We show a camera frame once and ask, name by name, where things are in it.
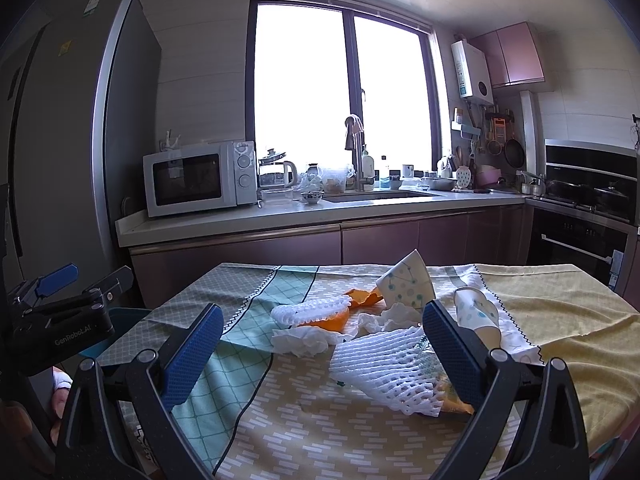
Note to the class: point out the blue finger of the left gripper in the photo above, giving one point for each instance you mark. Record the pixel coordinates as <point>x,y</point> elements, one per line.
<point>114,284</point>
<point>55,281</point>

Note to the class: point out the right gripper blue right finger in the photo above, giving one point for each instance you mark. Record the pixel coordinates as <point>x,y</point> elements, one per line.
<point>459,350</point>

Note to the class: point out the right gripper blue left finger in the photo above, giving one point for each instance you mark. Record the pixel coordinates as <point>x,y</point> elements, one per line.
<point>185,353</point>

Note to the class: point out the small dotted paper cup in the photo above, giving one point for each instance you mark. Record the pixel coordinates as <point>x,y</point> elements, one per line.
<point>475,312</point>

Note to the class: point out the white foam fruit net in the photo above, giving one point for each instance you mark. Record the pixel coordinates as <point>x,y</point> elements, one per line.
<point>398,369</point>

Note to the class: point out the large dotted paper cup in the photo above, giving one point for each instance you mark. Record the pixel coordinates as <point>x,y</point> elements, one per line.
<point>407,283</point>

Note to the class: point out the white tissue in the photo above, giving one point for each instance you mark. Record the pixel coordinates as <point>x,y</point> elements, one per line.
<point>397,317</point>
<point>305,340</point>

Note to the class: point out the orange peel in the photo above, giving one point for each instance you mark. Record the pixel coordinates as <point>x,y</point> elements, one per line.
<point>360,298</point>
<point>333,323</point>

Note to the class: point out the teal plastic trash bin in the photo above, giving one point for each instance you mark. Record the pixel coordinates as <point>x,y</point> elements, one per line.
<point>122,320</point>

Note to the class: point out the kitchen faucet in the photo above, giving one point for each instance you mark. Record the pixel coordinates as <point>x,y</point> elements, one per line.
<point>354,143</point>

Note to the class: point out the maroon lower cabinets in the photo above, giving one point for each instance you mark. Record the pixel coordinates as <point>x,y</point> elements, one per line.
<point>494,235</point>

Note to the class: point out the patterned tablecloth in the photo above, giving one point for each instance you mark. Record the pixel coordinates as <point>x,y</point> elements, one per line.
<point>281,398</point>

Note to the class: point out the black built-in oven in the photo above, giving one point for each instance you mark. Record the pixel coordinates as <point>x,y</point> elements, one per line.
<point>588,214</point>

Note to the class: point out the white microwave oven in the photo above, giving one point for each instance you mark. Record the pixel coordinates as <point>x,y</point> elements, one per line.
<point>200,177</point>

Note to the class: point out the pink pot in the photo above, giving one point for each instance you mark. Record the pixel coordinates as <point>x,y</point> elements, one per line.
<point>487,175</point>

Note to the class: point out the grey refrigerator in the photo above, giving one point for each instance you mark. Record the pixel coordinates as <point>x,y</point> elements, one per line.
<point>78,104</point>

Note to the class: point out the glass electric kettle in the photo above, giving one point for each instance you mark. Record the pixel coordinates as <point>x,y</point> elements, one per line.
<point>274,171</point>

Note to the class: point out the blue white bowl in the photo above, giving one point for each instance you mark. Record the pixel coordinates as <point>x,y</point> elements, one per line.
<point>311,197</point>

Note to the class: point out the black frying pan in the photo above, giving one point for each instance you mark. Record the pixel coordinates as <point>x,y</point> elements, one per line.
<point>513,150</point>

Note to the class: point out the white water heater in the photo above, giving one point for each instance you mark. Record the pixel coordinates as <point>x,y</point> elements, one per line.
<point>472,73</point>

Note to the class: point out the pink upper cabinet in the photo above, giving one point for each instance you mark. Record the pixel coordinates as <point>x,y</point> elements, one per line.
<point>512,56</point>

